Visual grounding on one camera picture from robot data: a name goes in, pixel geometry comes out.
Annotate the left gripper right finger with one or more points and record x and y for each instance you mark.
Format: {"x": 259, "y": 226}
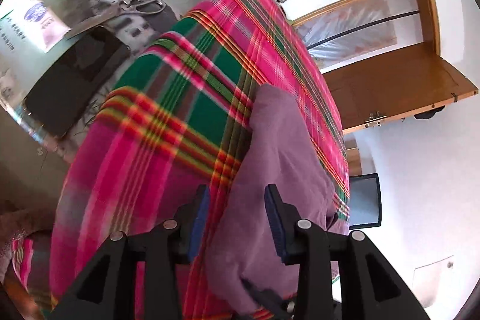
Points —
{"x": 340, "y": 276}

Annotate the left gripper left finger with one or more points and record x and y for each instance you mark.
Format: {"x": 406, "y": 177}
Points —
{"x": 105, "y": 288}

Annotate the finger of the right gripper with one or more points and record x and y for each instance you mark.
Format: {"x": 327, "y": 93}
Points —
{"x": 270, "y": 300}

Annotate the black mesh office chair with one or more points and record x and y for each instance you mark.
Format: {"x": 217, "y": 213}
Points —
{"x": 365, "y": 202}

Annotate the black bags on hook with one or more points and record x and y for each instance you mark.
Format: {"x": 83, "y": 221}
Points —
{"x": 429, "y": 113}

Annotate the pink plaid tablecloth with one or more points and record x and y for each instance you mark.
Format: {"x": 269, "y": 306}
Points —
{"x": 177, "y": 118}

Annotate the black smartphone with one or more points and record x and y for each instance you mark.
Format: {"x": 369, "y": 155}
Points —
{"x": 61, "y": 95}

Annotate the plastic covered door screen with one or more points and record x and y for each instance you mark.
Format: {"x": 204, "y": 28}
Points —
{"x": 349, "y": 31}

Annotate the white printed paper packet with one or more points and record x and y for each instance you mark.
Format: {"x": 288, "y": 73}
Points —
{"x": 36, "y": 21}

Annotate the metal scissors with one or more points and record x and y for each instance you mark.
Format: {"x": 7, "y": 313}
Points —
{"x": 116, "y": 9}

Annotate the glass top side table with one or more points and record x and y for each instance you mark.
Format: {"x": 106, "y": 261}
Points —
{"x": 23, "y": 64}

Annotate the wooden board against wall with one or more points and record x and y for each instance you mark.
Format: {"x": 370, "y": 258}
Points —
{"x": 353, "y": 156}

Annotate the wooden door with handle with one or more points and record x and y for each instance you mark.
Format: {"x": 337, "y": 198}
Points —
{"x": 395, "y": 85}

